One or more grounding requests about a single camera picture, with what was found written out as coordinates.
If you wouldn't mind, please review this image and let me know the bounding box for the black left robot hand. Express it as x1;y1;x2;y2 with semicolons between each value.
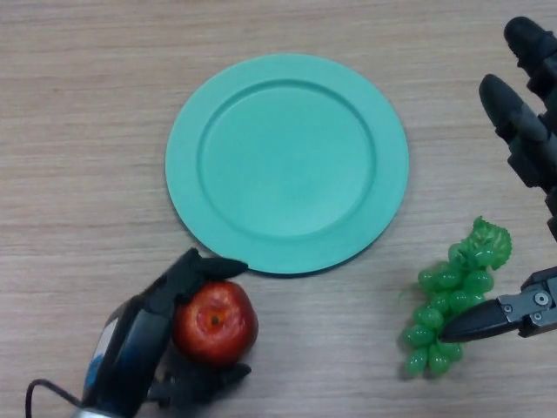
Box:
81;246;253;414

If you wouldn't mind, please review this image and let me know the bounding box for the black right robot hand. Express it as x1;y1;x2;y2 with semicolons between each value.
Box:
440;17;557;344

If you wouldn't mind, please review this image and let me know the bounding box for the red apple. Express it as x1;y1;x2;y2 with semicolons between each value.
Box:
171;280;258;370

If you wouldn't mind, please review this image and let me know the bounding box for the green round plate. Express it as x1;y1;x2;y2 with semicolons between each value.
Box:
164;52;410;278

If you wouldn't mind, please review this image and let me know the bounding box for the green grape bunch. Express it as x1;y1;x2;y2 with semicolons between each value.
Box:
399;216;513;380

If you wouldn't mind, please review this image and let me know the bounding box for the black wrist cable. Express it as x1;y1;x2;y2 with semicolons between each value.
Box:
24;378;84;418

